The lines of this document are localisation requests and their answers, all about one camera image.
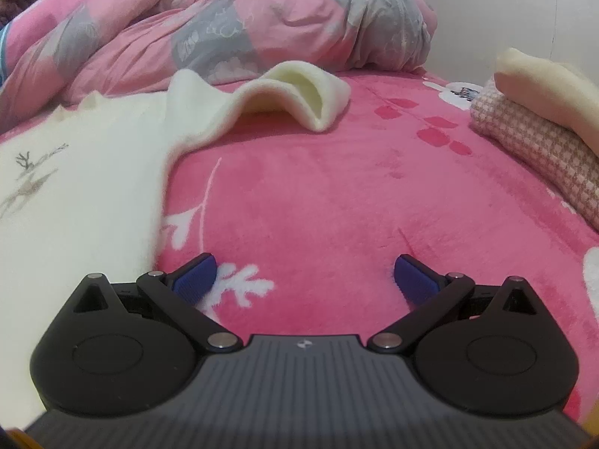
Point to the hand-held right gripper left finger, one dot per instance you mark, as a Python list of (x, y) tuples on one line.
[(196, 278)]

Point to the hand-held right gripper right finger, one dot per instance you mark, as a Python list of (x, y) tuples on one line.
[(414, 280)]

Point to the white deer sweater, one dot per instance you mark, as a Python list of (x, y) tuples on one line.
[(70, 206)]

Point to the pink floral blanket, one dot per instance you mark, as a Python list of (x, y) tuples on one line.
[(327, 196)]

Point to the pink houndstooth garment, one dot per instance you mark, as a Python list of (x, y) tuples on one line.
[(529, 149)]

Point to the peach cream folded garment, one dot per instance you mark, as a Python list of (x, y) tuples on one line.
[(552, 89)]

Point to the pink grey floral quilt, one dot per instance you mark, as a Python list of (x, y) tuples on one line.
[(187, 18)]

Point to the blue striped quilt cover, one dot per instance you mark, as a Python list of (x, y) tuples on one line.
[(3, 51)]

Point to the child in purple jacket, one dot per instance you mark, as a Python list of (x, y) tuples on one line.
[(14, 4)]

